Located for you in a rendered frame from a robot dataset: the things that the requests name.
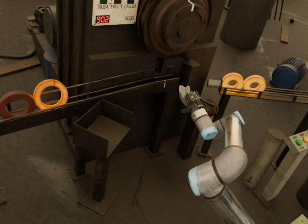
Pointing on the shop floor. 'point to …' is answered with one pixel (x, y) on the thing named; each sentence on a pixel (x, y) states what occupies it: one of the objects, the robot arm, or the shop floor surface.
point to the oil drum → (247, 19)
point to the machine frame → (122, 66)
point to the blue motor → (289, 73)
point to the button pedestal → (283, 171)
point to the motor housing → (193, 131)
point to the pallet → (37, 20)
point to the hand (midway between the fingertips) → (180, 87)
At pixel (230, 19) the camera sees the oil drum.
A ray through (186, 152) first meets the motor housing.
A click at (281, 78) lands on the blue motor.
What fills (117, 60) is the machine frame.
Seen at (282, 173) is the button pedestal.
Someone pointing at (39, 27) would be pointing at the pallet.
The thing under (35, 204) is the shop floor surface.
